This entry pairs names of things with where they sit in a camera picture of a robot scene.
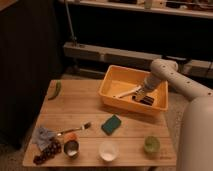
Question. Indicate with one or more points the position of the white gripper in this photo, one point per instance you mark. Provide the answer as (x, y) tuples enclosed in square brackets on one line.
[(142, 92)]

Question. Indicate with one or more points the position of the black striped eraser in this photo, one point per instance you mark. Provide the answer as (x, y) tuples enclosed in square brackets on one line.
[(147, 100)]

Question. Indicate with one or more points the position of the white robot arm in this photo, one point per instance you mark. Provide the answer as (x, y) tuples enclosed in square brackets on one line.
[(196, 134)]

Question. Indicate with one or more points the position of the yellow plastic tray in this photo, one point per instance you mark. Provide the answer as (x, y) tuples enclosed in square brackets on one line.
[(120, 79)]

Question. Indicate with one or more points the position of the green sponge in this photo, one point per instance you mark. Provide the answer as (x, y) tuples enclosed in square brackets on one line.
[(111, 124)]

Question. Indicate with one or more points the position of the green cup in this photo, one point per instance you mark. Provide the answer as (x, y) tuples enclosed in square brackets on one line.
[(151, 144)]

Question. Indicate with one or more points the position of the metal fork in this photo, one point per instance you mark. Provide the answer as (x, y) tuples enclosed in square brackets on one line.
[(83, 127)]

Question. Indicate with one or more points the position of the orange carrot piece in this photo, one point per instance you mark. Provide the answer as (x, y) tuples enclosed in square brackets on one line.
[(69, 136)]

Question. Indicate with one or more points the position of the vertical metal pole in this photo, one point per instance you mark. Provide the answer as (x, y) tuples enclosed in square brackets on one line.
[(73, 37)]

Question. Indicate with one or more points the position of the green pepper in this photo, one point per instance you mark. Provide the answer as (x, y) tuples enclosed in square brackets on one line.
[(56, 91)]

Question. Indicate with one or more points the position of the metal can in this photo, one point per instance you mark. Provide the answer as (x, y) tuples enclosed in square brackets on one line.
[(71, 148)]

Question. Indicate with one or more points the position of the bunch of dark grapes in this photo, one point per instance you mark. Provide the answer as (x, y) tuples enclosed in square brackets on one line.
[(49, 152)]

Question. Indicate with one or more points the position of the upper shelf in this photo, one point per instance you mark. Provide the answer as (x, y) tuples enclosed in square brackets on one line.
[(147, 6)]

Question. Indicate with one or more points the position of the blue-grey cloth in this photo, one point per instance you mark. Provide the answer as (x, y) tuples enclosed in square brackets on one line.
[(42, 137)]

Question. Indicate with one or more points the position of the grey metal rail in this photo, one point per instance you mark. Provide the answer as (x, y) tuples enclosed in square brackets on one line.
[(133, 59)]

